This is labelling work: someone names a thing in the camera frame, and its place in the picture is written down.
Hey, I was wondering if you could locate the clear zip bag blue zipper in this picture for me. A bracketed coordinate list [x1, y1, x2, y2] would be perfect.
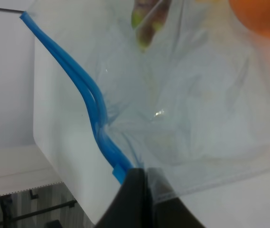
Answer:
[21, 0, 270, 196]

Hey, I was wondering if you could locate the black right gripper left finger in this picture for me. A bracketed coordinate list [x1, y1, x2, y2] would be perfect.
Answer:
[95, 168, 153, 228]

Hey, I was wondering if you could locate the purple eggplant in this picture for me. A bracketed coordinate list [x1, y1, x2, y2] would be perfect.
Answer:
[131, 0, 172, 51]

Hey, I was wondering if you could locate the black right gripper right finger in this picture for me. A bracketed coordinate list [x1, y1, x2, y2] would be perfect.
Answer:
[147, 168, 204, 228]

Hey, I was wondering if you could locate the orange fruit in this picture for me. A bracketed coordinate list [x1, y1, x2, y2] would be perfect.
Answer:
[229, 0, 270, 39]

